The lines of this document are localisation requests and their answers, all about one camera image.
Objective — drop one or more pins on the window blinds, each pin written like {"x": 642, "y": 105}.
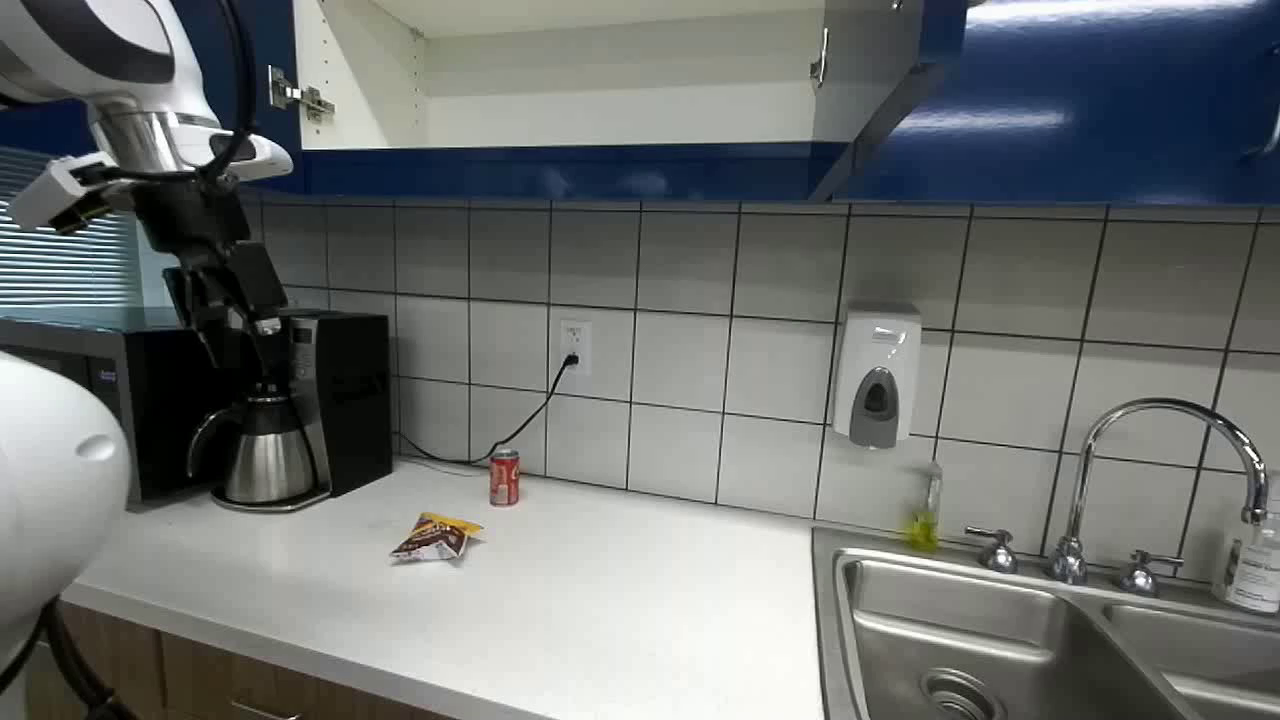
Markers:
{"x": 67, "y": 264}

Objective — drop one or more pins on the stainless steel double sink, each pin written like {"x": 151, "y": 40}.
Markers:
{"x": 960, "y": 626}

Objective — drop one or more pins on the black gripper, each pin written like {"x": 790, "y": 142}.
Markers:
{"x": 201, "y": 234}

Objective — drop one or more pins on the yellow and brown snack packet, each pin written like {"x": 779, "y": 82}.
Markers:
{"x": 436, "y": 536}

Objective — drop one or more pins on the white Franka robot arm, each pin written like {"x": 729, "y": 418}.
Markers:
{"x": 61, "y": 55}

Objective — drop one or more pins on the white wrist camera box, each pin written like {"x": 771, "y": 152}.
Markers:
{"x": 53, "y": 192}

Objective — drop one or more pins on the blue cabinet door with hinge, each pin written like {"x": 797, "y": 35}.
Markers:
{"x": 1105, "y": 105}

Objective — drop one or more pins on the black and steel coffee maker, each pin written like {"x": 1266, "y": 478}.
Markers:
{"x": 351, "y": 400}

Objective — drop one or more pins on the chrome sink faucet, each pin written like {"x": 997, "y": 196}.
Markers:
{"x": 1173, "y": 410}

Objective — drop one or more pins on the red soda can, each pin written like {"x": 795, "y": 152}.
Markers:
{"x": 507, "y": 478}

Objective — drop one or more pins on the white wall outlet with plug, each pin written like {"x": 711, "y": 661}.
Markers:
{"x": 575, "y": 345}

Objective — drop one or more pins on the green dish soap bottle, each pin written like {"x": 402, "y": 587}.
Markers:
{"x": 927, "y": 521}

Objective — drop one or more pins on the white wall soap dispenser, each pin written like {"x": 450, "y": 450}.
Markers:
{"x": 876, "y": 375}

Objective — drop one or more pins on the stainless steel coffee carafe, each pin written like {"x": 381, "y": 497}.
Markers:
{"x": 264, "y": 461}

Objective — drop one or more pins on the black and silver microwave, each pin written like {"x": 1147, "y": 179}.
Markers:
{"x": 145, "y": 400}

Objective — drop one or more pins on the blue open cabinet door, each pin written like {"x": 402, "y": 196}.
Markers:
{"x": 275, "y": 40}

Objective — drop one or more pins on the white hand soap bottle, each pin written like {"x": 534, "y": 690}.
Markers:
{"x": 1257, "y": 564}

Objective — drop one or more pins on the wooden base cabinets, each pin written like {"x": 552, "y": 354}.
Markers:
{"x": 162, "y": 673}

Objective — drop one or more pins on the open white cabinet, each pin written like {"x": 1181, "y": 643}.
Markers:
{"x": 600, "y": 82}

